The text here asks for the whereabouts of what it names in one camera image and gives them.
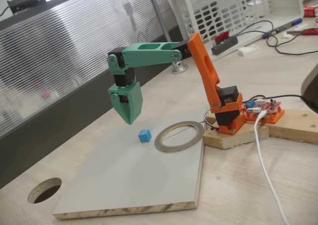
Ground small blue cube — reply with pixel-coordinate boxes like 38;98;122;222
138;129;152;144

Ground silver metal partition foot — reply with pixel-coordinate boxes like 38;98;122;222
171;61;189;75

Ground light grey wooden board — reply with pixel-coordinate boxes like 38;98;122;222
52;108;207;221

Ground ribbed glass desk partition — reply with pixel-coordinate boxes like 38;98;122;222
0;0;184;188

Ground pale wooden base block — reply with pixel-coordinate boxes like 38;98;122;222
202;115;271;150
244;107;318;145

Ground white plastic lattice crate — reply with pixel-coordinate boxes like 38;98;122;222
168;0;304;62

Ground red circuit board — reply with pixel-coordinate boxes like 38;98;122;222
244;98;283;114

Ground small black box device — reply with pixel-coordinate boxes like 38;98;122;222
6;0;46;14

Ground blue marker pen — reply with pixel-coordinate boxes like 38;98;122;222
262;18;303;39

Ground dark grey rounded object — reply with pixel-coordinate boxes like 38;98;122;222
300;63;318;113

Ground red cardboard box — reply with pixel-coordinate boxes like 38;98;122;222
303;5;318;18

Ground grey ring of tape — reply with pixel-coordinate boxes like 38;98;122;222
154;121;205;153

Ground black power strip red switch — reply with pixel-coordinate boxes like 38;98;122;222
211;31;239;56

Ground white plastic bracket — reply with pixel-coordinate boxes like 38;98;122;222
238;44;259;56

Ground thick white USB cable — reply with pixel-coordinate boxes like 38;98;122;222
253;110;291;225

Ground black power cable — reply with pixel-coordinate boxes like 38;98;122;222
242;94;318;110

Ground long black cable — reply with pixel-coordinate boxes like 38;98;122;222
233;20;318;56

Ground red handled pliers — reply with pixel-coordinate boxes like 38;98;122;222
287;27;318;36

